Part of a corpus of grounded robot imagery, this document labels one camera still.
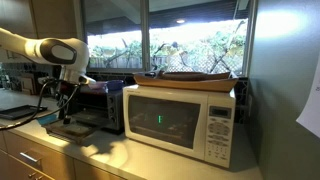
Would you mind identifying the dark wooden bowl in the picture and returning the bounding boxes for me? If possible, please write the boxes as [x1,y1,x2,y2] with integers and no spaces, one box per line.
[156,70,232,82]

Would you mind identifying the purple plastic bowl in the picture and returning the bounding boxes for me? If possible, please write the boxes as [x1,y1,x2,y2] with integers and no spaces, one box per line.
[87,81,108,91]

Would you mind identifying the silver drawer handle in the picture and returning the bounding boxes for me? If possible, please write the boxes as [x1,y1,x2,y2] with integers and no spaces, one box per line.
[19,151,43,164]
[28,171,45,180]

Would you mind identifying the light wooden tray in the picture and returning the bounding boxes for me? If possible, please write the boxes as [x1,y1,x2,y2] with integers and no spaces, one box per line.
[133,71,239,93]

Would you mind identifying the white paper sheet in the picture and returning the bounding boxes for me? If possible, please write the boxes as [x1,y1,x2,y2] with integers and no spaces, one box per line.
[295,53,320,139]

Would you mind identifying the wooden cutting boards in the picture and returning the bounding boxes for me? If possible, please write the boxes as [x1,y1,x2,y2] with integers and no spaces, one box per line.
[19,73,38,96]

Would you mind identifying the small blue bowl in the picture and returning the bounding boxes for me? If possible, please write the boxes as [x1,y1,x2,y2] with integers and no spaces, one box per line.
[35,113,59,127]

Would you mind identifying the black baking tray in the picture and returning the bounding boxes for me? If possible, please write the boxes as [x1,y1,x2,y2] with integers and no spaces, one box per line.
[0,104,48,121]

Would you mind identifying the blue plastic bowl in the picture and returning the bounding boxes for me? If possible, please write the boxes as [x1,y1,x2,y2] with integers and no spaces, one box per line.
[105,79,125,92]

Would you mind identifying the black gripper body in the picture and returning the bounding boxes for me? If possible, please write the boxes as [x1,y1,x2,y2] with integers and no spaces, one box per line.
[56,82,81,117]

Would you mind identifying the black silver toaster oven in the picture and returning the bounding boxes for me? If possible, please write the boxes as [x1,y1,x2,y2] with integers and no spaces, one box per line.
[43,87,125,146]

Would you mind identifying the grey window frame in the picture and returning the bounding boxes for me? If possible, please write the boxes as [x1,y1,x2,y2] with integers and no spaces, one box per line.
[73,0,259,78]

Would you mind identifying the white microwave oven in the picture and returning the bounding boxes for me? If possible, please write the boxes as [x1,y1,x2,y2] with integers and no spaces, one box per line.
[122,83,237,169]

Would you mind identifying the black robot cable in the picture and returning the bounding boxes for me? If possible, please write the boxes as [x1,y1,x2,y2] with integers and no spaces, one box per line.
[0,79,82,132]

